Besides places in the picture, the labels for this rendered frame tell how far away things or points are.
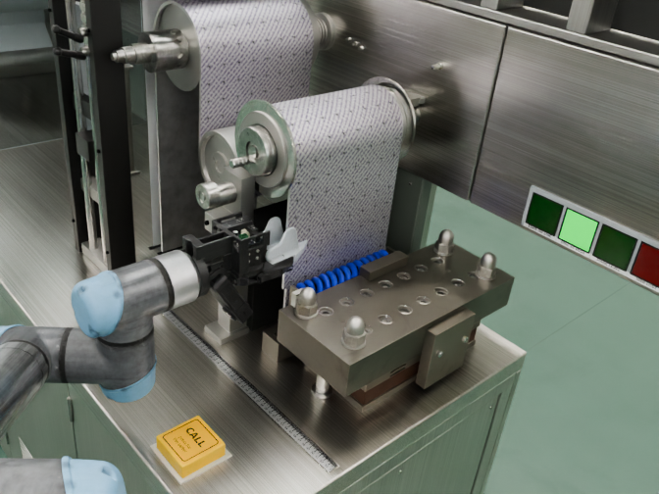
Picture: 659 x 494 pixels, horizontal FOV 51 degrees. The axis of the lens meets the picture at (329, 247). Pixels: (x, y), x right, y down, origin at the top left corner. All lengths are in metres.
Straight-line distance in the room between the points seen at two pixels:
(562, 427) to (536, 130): 1.61
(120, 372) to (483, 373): 0.60
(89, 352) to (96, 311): 0.10
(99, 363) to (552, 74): 0.75
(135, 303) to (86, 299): 0.06
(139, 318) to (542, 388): 1.99
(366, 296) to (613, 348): 2.02
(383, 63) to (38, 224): 0.80
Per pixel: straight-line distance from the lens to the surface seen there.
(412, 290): 1.14
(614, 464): 2.52
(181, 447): 1.00
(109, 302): 0.88
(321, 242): 1.11
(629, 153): 1.04
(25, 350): 0.94
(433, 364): 1.12
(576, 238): 1.10
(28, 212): 1.63
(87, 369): 0.97
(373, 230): 1.20
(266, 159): 1.00
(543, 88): 1.09
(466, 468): 1.38
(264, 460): 1.01
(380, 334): 1.03
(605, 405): 2.73
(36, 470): 0.62
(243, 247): 0.96
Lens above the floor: 1.65
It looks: 31 degrees down
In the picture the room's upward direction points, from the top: 6 degrees clockwise
